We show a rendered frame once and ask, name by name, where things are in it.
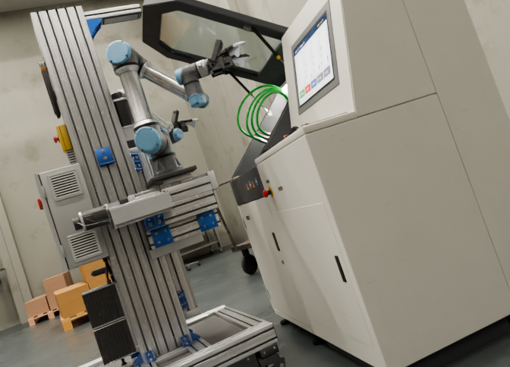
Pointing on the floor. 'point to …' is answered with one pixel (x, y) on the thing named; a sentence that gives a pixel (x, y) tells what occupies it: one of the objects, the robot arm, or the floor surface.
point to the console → (382, 199)
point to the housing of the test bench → (467, 101)
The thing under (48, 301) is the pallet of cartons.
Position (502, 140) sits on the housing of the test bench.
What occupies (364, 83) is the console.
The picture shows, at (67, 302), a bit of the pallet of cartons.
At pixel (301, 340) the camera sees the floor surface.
